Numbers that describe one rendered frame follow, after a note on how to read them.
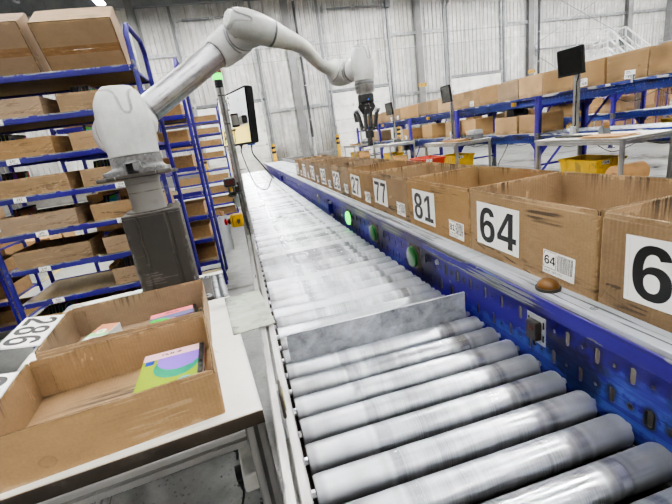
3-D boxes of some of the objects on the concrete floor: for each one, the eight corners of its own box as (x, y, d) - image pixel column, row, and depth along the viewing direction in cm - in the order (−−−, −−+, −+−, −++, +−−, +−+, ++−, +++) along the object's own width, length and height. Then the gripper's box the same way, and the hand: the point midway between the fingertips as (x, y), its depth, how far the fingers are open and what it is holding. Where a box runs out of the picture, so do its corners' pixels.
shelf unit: (47, 387, 240) (-99, 33, 183) (77, 348, 286) (-32, 56, 229) (210, 347, 259) (123, 16, 203) (213, 318, 305) (144, 41, 249)
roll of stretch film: (225, 251, 502) (216, 213, 488) (225, 248, 513) (217, 211, 499) (233, 249, 504) (225, 211, 490) (234, 247, 514) (226, 210, 500)
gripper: (375, 93, 190) (380, 143, 197) (350, 96, 188) (355, 147, 194) (381, 91, 183) (385, 143, 190) (354, 94, 180) (360, 147, 187)
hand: (369, 138), depth 191 cm, fingers closed
